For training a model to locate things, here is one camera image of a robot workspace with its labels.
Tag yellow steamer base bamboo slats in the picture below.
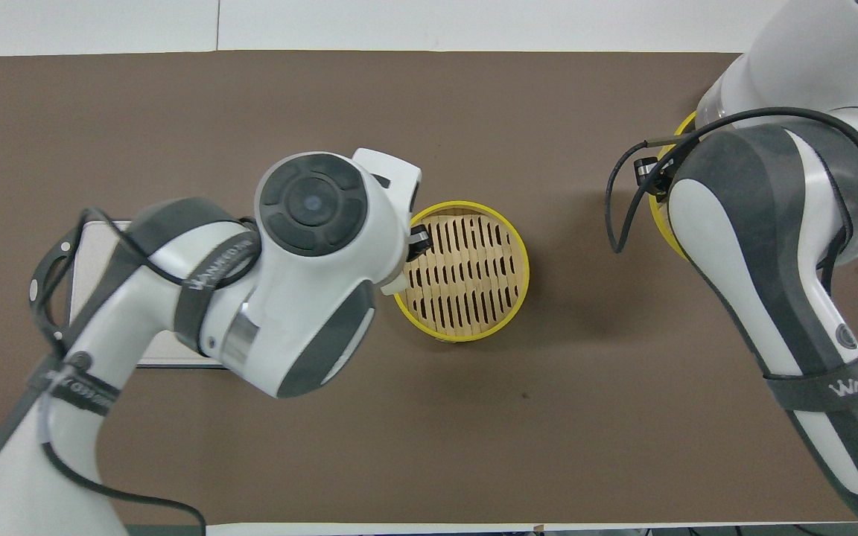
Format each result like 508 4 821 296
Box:
393 200 531 344

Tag yellow steamer tier with liner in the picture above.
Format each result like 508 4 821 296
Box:
649 110 699 260

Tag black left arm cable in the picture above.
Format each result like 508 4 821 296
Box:
27 208 208 536

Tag white cutting board grey frame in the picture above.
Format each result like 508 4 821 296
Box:
29 218 229 371

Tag brown table mat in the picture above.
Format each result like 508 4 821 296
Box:
0 50 858 526

